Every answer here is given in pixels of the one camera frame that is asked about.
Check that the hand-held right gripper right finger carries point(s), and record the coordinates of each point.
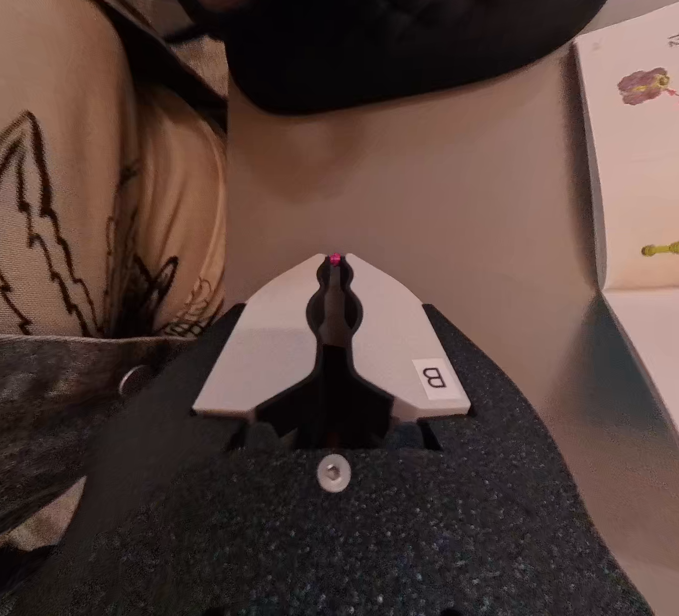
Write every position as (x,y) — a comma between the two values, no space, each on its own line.
(392,340)

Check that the toy brick instruction booklet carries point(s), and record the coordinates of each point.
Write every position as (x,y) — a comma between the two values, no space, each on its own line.
(636,159)

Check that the grey patterned cloth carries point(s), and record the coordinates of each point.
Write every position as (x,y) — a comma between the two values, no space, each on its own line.
(58,403)

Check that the beige printed shirt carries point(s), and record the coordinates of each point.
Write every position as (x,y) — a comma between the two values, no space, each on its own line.
(106,175)

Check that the black quilted pad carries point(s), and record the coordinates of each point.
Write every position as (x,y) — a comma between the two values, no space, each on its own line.
(424,21)

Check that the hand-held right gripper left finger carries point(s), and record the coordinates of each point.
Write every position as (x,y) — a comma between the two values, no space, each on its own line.
(265,350)

